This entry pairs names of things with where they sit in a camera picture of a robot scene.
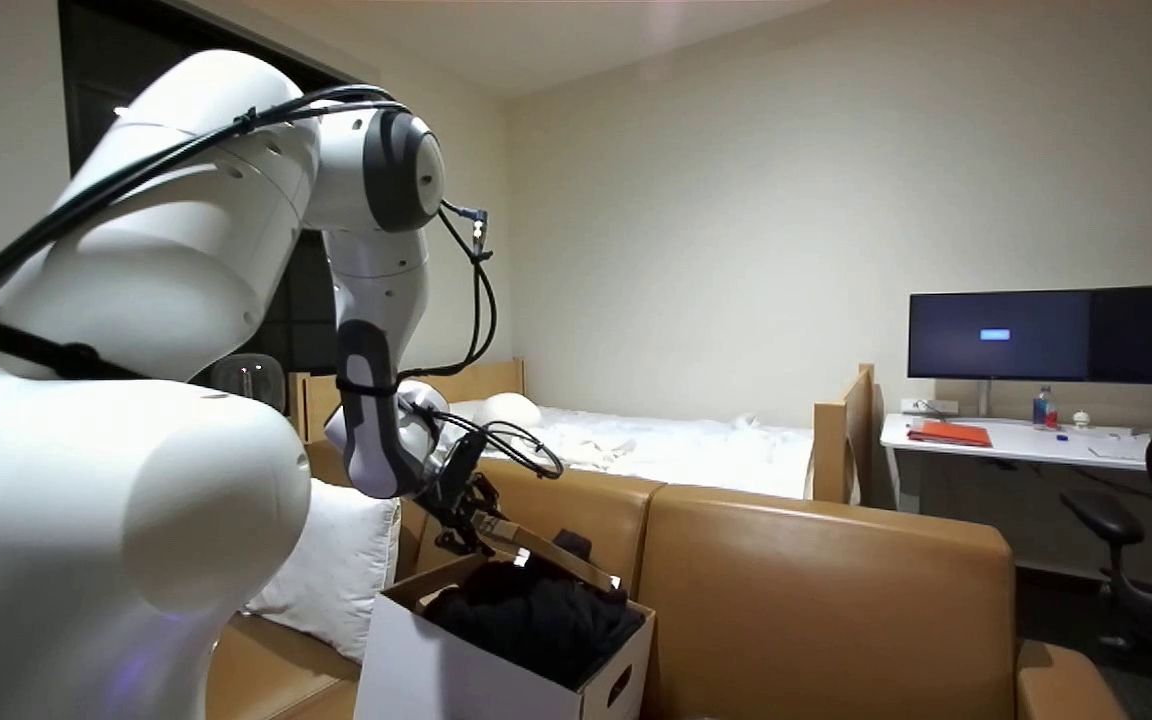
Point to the orange item on desk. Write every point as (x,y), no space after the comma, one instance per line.
(948,433)

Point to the wooden frame bed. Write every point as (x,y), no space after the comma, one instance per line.
(801,462)

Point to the white desk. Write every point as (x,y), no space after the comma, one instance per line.
(1012,441)

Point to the blue bottle on desk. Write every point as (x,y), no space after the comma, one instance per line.
(1042,406)

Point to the white dotted pillow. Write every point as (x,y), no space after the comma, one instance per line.
(336,568)

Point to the round white pillow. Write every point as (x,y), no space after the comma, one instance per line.
(515,411)

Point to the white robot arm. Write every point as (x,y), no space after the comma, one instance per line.
(137,504)

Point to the dark window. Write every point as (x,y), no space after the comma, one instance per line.
(183,265)

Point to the left black monitor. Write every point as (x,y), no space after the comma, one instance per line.
(997,332)

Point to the tan leather sofa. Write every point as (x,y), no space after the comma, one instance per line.
(767,609)

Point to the white cardboard box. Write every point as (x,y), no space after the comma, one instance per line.
(418,670)

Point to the black cloth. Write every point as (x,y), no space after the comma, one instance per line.
(539,616)

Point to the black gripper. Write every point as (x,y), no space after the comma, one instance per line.
(458,494)

